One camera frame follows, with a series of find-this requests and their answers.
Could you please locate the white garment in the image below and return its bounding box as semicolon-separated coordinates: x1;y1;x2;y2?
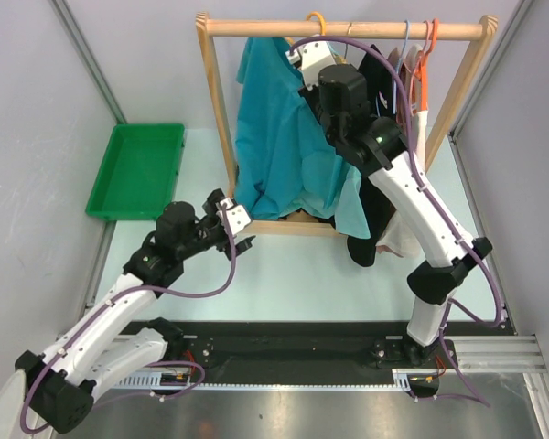
375;44;430;260

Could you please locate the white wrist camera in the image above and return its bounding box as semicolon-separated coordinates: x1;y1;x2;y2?
285;41;337;91
216;198;253;237

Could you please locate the yellow plastic hanger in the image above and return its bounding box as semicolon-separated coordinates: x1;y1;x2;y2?
306;11;327;36

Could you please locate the wooden hanger metal hook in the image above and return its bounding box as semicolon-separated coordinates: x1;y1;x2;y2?
328;22;354;65

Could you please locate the black t shirt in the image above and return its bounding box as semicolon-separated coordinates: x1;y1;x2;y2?
323;54;395;267

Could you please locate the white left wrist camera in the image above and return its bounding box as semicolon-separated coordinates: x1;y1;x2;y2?
216;198;253;237

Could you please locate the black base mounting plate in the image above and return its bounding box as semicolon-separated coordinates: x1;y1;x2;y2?
118;319;518;397

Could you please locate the green plastic tray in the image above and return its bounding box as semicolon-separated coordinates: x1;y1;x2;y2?
85;123;185;221

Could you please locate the light blue plastic hanger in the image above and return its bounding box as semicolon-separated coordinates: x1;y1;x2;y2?
393;19;411;116

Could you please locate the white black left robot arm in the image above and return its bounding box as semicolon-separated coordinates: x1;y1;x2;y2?
15;189;252;435

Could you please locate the teal blue t shirt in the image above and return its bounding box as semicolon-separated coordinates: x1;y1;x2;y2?
234;37;371;239

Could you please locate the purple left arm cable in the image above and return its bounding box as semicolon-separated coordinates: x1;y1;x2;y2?
19;205;239;434

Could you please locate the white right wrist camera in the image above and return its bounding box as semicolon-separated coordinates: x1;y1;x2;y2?
285;41;337;91

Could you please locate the white slotted cable duct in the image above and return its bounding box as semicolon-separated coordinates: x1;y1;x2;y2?
113;369;411;395

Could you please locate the pink beige garment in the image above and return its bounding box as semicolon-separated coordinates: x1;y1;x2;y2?
388;44;422;124

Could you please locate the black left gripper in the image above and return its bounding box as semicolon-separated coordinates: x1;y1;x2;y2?
177;189;252;261

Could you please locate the wooden clothes rack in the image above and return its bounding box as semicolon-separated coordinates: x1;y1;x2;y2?
196;12;499;237

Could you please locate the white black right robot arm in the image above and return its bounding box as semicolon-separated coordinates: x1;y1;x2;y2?
300;64;492;367

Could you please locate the orange plastic hanger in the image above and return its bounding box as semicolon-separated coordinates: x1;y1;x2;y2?
416;18;440;112

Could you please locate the pink plastic hanger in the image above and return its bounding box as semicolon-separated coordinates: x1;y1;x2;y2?
402;20;433;95

